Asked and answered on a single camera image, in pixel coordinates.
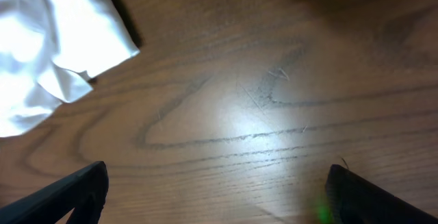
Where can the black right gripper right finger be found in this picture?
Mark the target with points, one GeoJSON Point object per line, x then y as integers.
{"type": "Point", "coordinates": [353, 199]}

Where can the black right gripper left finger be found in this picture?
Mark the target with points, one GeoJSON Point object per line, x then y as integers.
{"type": "Point", "coordinates": [82, 194]}

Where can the white t-shirt pixel print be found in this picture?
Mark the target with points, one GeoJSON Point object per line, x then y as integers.
{"type": "Point", "coordinates": [50, 50]}

